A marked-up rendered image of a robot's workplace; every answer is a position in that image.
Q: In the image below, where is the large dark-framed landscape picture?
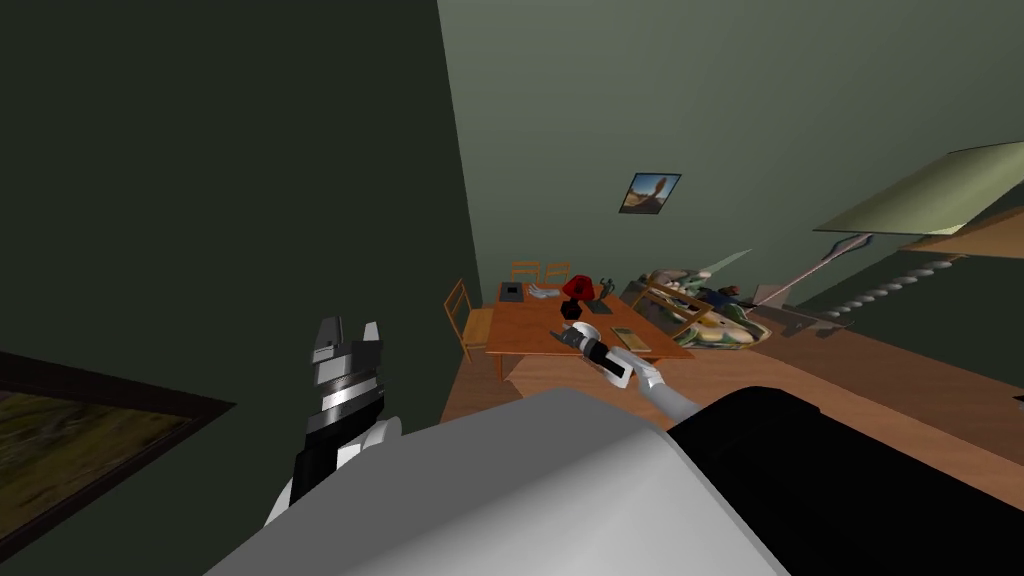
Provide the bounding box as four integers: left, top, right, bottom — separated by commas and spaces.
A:
0, 350, 238, 563

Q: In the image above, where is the small framed desert picture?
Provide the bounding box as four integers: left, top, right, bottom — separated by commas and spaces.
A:
617, 171, 684, 217

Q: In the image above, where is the red lamp with black base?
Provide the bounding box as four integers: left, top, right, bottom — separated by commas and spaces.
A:
559, 275, 597, 321

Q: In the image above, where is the grey floor lamp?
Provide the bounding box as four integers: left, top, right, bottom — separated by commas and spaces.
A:
750, 232, 875, 339

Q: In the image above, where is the pale green flat panel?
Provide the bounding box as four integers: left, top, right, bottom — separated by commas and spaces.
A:
811, 141, 1024, 238

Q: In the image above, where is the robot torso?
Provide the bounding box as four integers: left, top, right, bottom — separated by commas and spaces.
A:
203, 388, 795, 576

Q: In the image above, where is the brown wooden table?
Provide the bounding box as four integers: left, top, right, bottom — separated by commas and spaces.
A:
483, 279, 697, 382

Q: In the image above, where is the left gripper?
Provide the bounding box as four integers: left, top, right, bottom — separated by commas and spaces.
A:
310, 315, 387, 409

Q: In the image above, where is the tan flat book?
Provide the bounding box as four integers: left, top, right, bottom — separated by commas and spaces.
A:
611, 325, 654, 354

